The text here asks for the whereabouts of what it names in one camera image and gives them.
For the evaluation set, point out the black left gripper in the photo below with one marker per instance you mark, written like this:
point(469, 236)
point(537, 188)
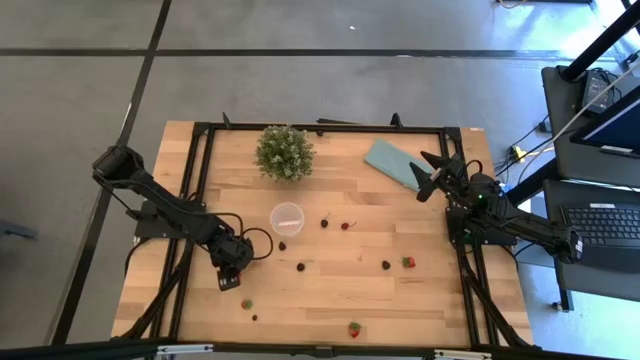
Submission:
point(232, 250)

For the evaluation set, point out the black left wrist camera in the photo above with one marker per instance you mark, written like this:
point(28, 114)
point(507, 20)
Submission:
point(229, 280)

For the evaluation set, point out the black power plug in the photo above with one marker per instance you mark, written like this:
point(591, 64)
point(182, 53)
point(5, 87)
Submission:
point(543, 125)

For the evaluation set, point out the black rig crossbar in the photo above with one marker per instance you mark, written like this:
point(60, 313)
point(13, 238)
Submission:
point(100, 350)

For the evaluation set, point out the dark red cherry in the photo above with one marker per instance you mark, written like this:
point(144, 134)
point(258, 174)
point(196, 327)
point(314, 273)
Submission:
point(324, 223)

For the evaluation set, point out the small green potted plant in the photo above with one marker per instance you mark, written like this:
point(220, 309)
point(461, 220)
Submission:
point(285, 152)

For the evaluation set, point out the clear round plastic container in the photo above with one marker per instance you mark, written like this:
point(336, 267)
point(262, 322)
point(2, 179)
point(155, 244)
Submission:
point(287, 219)

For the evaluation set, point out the black laptop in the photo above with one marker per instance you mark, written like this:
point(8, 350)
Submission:
point(605, 225)

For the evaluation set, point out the black power adapter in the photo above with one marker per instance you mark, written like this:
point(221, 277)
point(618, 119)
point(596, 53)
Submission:
point(595, 90)

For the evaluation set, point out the folded teal cloth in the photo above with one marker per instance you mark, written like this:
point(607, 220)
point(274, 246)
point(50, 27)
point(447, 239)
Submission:
point(390, 160)

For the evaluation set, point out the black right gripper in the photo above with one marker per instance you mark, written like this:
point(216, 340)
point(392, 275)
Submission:
point(450, 177)

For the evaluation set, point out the bright red cherry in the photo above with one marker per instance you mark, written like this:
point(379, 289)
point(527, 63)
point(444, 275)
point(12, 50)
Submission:
point(344, 226)

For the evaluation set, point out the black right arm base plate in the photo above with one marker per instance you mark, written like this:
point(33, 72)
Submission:
point(452, 220)

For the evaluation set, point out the black aluminium table frame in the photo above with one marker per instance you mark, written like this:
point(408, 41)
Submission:
point(350, 128)

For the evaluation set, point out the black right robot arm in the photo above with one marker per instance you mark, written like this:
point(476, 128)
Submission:
point(530, 225)

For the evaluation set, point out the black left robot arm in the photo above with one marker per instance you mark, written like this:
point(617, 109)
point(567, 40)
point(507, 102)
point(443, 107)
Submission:
point(150, 187)

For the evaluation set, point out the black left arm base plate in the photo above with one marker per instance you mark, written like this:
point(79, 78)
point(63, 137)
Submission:
point(150, 229)

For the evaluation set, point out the yellow power plug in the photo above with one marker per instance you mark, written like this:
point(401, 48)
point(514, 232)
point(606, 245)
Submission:
point(518, 152)

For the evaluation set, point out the black computer monitor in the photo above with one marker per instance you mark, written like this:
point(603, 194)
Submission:
point(620, 125)

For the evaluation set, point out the silver metal bracket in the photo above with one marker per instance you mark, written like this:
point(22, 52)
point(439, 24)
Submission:
point(185, 349)
point(460, 355)

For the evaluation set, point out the dark grey desk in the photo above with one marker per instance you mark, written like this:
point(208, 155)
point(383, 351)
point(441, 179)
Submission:
point(565, 150)
point(590, 285)

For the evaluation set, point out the black diagonal pole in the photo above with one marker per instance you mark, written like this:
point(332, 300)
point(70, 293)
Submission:
point(600, 45)

